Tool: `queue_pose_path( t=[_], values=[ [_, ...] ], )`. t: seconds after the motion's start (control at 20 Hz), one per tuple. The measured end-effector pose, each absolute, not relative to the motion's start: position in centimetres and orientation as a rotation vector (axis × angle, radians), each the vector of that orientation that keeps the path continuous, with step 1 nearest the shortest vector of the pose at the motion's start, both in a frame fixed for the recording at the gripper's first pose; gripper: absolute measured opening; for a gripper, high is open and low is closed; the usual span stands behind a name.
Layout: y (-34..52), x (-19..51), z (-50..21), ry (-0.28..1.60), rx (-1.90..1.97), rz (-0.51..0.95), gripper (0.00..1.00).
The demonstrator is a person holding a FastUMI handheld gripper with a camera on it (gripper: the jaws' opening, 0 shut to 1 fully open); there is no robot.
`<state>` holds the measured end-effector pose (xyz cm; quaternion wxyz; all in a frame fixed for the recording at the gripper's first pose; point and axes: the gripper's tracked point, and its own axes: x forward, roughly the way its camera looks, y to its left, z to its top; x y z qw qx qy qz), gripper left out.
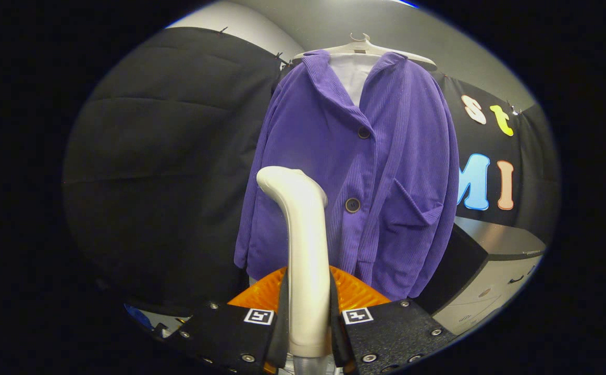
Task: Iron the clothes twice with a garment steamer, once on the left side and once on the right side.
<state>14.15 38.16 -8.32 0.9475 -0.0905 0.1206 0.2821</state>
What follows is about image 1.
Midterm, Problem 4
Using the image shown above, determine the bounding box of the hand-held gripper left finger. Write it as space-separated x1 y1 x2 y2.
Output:
165 267 289 375

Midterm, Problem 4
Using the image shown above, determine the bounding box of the purple corduroy jacket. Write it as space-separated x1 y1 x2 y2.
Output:
233 49 461 302

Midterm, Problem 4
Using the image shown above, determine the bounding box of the white shirt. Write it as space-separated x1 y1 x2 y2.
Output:
329 53 382 107

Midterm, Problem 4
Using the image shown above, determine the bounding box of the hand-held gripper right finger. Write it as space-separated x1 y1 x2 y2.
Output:
329 266 460 375

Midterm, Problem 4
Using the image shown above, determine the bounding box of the blue object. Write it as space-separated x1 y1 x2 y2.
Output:
126 304 155 331

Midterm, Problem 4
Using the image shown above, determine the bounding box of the white garment steamer head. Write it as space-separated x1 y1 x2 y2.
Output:
256 166 333 359

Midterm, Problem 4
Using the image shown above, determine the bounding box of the white clothes hanger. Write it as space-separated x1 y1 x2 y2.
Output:
291 33 438 71

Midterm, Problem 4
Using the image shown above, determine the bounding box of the grey cabinet with black top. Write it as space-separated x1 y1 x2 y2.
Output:
415 216 547 336

